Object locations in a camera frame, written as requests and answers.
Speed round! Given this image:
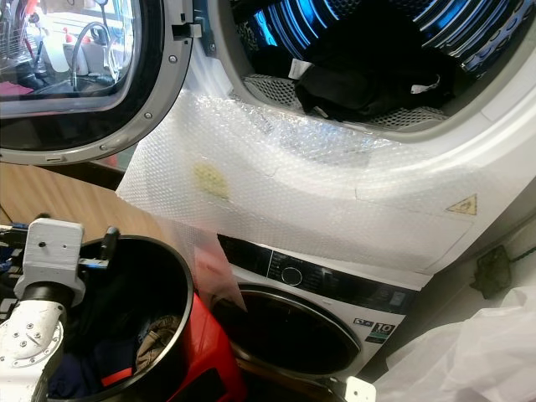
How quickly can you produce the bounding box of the wooden cabinet panel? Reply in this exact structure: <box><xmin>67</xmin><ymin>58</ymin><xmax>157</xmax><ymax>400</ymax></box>
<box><xmin>0</xmin><ymin>162</ymin><xmax>128</xmax><ymax>229</ymax></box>

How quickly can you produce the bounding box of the white tumble dryer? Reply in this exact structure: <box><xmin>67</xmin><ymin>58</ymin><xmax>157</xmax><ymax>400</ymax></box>
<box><xmin>116</xmin><ymin>0</ymin><xmax>536</xmax><ymax>275</ymax></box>

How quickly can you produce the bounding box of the dark blue garment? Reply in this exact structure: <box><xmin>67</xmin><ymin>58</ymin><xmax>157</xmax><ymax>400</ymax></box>
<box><xmin>49</xmin><ymin>338</ymin><xmax>137</xmax><ymax>400</ymax></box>

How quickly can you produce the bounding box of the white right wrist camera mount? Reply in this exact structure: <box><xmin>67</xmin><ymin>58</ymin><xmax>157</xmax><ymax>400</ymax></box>
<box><xmin>343</xmin><ymin>376</ymin><xmax>377</xmax><ymax>402</ymax></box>

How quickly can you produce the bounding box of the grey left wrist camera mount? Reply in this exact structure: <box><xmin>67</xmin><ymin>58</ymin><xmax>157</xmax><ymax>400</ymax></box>
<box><xmin>20</xmin><ymin>217</ymin><xmax>90</xmax><ymax>291</ymax></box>

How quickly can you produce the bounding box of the white plastic bag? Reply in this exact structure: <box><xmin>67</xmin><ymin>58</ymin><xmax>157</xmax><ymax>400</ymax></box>
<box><xmin>372</xmin><ymin>283</ymin><xmax>536</xmax><ymax>402</ymax></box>

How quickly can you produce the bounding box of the round glass dryer door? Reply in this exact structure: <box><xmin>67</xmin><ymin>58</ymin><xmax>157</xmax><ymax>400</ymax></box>
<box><xmin>0</xmin><ymin>0</ymin><xmax>204</xmax><ymax>165</ymax></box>

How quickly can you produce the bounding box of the pink translucent plastic film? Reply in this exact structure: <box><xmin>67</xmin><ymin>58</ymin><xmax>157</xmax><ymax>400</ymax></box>
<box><xmin>188</xmin><ymin>224</ymin><xmax>241</xmax><ymax>317</ymax></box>

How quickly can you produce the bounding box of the clear bubble wrap sheet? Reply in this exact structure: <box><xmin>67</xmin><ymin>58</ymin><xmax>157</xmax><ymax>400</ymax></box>
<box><xmin>116</xmin><ymin>87</ymin><xmax>483</xmax><ymax>275</ymax></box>

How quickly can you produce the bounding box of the black garment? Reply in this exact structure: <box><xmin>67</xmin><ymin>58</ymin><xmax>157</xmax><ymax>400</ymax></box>
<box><xmin>293</xmin><ymin>35</ymin><xmax>460</xmax><ymax>124</ymax></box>

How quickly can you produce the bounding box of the pale yellow sticker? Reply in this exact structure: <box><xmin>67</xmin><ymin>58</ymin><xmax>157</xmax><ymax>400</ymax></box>
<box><xmin>192</xmin><ymin>161</ymin><xmax>229</xmax><ymax>200</ymax></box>

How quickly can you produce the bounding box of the black round laundry bucket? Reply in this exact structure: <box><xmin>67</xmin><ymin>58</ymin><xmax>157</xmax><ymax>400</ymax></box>
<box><xmin>15</xmin><ymin>235</ymin><xmax>195</xmax><ymax>402</ymax></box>

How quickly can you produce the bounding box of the white front-load washing machine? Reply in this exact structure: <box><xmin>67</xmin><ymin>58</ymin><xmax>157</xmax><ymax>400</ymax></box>
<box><xmin>204</xmin><ymin>234</ymin><xmax>425</xmax><ymax>384</ymax></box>

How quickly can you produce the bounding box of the dark green crumpled cloth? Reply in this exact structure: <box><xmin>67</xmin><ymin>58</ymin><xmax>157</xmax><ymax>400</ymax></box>
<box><xmin>468</xmin><ymin>245</ymin><xmax>517</xmax><ymax>301</ymax></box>

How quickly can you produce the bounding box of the brown patterned garment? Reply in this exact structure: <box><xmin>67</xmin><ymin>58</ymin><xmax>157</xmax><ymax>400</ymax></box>
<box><xmin>133</xmin><ymin>315</ymin><xmax>183</xmax><ymax>374</ymax></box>

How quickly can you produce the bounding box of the red plastic container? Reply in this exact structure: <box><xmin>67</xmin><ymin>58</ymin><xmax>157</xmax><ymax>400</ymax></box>
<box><xmin>170</xmin><ymin>293</ymin><xmax>249</xmax><ymax>402</ymax></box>

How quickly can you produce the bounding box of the yellow triangle warning sticker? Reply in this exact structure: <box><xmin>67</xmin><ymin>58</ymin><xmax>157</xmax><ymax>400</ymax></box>
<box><xmin>445</xmin><ymin>193</ymin><xmax>479</xmax><ymax>217</ymax></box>

